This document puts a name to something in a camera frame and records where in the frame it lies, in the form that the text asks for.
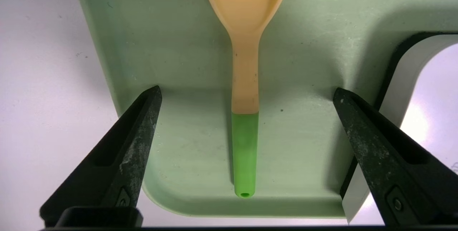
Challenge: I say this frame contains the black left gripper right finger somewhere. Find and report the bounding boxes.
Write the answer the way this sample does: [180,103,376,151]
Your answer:
[332,88,458,228]

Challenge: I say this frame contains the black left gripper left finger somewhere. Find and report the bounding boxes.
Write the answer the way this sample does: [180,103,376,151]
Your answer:
[39,86,162,227]

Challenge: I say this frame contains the white pencil case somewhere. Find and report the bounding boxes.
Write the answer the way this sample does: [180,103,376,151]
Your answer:
[338,32,458,224]

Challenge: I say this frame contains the light green plastic tray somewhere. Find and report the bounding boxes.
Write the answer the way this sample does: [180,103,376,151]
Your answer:
[70,0,458,219]

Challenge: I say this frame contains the yellow green pasta spoon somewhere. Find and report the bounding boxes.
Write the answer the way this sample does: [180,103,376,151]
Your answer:
[199,0,288,198]

